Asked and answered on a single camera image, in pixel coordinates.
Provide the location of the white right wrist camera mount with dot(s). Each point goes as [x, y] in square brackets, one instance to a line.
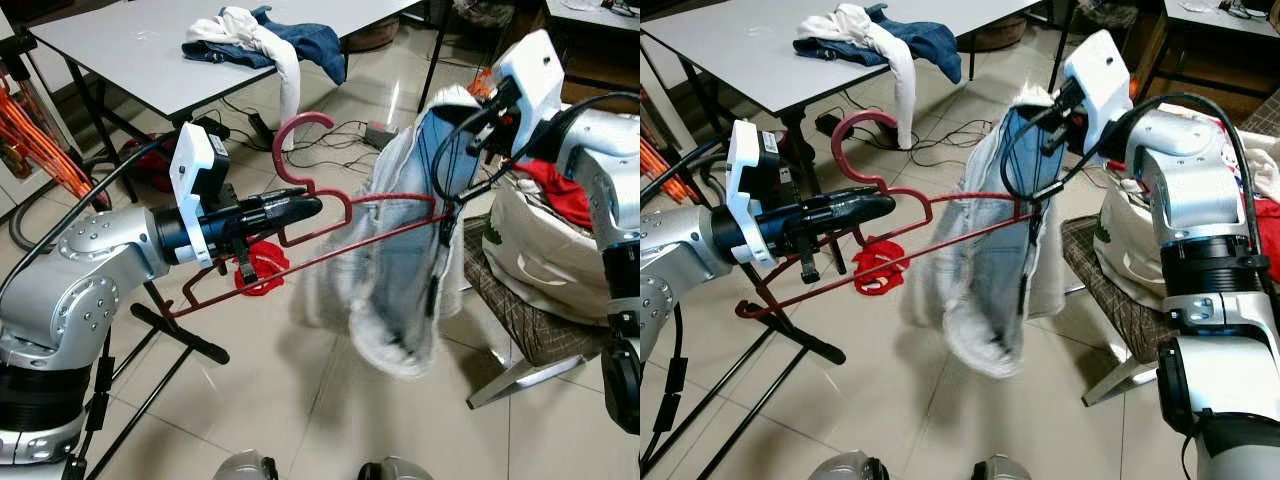
[1100, 75]
[535, 75]

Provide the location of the black power strip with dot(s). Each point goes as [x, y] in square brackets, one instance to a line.
[262, 128]

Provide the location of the plaid cushion metal chair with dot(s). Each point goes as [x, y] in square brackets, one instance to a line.
[1110, 300]
[530, 320]

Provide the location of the grey robot left leg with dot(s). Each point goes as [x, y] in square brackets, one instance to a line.
[850, 468]
[248, 468]

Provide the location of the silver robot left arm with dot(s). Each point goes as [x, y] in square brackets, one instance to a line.
[90, 270]
[680, 260]

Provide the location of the bunch of orange hangers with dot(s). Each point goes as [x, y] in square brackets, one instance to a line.
[652, 170]
[25, 140]

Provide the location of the white laundry bag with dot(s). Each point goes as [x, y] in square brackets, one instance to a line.
[545, 270]
[1130, 250]

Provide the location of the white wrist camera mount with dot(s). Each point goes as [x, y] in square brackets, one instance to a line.
[535, 75]
[1100, 75]
[745, 160]
[188, 160]

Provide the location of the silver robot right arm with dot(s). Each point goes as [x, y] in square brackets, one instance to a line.
[610, 160]
[1180, 170]

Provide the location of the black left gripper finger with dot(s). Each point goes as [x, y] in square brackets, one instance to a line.
[290, 204]
[280, 221]
[860, 202]
[852, 221]

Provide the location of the red crumpled cloth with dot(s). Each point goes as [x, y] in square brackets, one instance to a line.
[268, 268]
[885, 268]

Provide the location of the white table black legs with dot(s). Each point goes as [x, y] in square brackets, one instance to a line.
[740, 50]
[150, 50]

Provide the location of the grey power box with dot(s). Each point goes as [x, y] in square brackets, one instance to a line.
[380, 135]

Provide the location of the black power adapter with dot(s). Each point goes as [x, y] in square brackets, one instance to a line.
[212, 128]
[828, 124]

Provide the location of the red vacuum cleaner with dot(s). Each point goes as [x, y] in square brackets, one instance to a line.
[150, 165]

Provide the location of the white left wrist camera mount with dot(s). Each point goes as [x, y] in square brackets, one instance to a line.
[188, 160]
[745, 160]

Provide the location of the dark red plastic hanger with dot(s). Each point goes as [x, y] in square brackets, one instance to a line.
[277, 150]
[836, 148]

